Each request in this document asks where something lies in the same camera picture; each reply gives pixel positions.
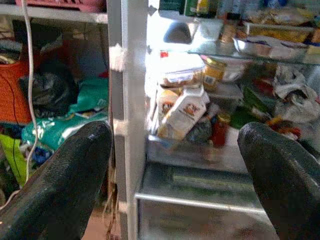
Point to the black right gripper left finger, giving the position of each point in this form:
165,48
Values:
57,190

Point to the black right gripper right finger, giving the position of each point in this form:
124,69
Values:
287,187

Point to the round metal plate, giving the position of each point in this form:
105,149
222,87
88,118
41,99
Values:
246,48

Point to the purple snack packet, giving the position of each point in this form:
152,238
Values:
260,43

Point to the clear fridge crisper drawer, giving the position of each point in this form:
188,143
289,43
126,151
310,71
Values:
200,220

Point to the white fridge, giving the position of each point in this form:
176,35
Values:
130,100

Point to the yellow green cloth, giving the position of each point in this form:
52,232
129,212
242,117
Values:
12,155

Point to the small red bottle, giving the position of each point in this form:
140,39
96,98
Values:
220,132

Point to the green vegetable bag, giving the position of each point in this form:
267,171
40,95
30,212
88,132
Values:
250,107

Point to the grey striped bag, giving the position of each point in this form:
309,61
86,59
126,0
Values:
50,92

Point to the white crumpled plastic bag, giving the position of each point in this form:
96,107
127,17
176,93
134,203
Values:
292,87

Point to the teal plastic packet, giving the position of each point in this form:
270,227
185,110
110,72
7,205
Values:
92,95

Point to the white milk carton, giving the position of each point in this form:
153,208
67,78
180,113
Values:
185,112

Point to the yellow glass jar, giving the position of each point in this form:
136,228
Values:
213,72

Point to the clear plastic food container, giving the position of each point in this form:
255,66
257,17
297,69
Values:
182,77

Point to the yellow food box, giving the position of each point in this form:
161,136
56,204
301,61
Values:
280,32

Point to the pink plastic basket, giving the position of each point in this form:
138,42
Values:
62,5

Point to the white wall shelf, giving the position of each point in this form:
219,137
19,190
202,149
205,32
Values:
62,16

